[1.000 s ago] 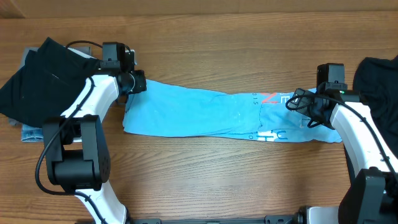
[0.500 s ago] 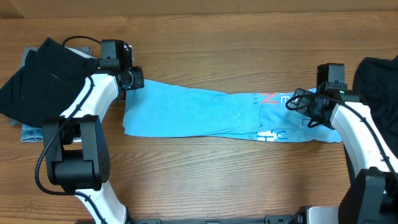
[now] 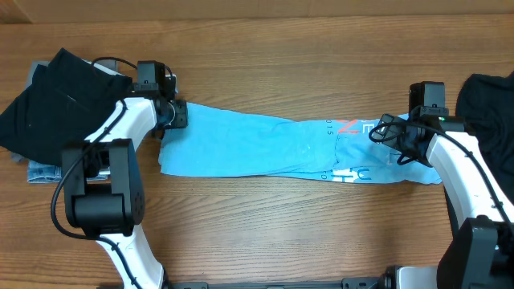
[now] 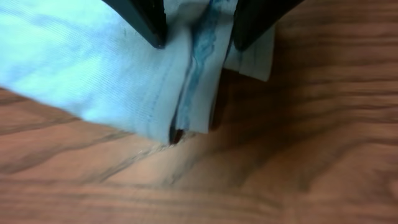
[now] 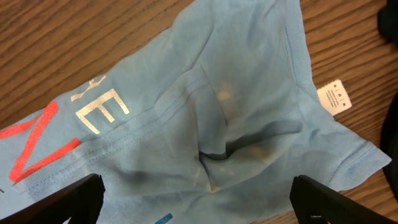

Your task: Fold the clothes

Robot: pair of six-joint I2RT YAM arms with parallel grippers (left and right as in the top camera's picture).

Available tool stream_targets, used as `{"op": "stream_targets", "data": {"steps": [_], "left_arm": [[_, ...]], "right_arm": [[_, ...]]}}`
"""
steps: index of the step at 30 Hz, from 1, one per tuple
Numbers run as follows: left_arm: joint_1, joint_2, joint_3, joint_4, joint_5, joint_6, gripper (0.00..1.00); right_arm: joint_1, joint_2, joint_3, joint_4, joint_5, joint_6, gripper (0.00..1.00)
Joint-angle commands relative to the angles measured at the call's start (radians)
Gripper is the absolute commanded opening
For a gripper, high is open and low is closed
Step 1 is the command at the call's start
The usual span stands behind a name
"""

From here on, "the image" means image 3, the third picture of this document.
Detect light blue t-shirt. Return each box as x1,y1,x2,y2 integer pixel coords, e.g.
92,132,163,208
158,103,441,185

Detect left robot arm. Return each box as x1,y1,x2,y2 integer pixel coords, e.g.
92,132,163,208
51,60,188,288

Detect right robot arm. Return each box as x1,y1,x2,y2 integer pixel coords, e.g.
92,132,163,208
369,81,513,289

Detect folded grey garment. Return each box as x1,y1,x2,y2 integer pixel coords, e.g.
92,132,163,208
10,59,120,164

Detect black t-shirt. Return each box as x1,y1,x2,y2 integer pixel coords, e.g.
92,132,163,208
455,74,513,201

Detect folded black pants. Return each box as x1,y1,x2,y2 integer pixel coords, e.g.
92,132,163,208
1,49,133,166

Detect folded blue jeans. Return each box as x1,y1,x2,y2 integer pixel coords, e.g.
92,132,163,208
27,160,62,184

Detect right black cable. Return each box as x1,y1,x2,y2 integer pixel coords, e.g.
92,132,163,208
368,120,514,230

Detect black cable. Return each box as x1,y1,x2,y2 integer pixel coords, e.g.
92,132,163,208
50,56,177,289
368,120,514,230

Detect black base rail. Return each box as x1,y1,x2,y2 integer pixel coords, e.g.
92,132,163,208
163,271,397,289

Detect left black cable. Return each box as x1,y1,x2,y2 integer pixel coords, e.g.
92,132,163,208
50,56,177,289

